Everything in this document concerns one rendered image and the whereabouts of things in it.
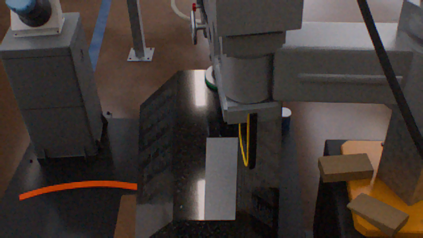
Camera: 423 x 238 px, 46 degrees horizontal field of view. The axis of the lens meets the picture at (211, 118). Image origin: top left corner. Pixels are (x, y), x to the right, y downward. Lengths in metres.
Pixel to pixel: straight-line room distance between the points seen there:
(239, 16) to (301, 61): 0.29
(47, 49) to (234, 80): 1.50
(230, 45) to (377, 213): 0.86
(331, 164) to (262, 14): 0.85
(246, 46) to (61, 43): 1.57
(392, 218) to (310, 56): 0.70
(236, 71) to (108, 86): 2.43
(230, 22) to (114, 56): 2.96
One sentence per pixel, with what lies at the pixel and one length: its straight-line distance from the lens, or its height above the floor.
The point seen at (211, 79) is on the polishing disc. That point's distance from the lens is 2.52.
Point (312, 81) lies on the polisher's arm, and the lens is 1.66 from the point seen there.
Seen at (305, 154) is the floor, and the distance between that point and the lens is 3.32.
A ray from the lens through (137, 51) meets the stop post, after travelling 4.25.
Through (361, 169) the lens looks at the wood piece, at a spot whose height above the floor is 0.83.
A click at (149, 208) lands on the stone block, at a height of 0.69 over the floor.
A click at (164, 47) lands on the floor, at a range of 4.38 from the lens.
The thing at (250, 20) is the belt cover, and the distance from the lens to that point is 1.45.
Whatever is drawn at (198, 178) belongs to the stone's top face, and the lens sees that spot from 2.05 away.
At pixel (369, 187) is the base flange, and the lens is 2.11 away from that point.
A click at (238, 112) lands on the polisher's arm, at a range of 1.73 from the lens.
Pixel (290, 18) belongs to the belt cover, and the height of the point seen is 1.59.
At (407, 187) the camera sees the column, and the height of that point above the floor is 0.86.
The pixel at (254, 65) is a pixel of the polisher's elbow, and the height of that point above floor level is 1.39.
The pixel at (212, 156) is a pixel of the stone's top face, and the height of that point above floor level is 0.80.
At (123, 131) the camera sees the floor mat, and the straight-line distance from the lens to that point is 3.53.
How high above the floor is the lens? 2.30
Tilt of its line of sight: 40 degrees down
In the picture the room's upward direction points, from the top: 3 degrees counter-clockwise
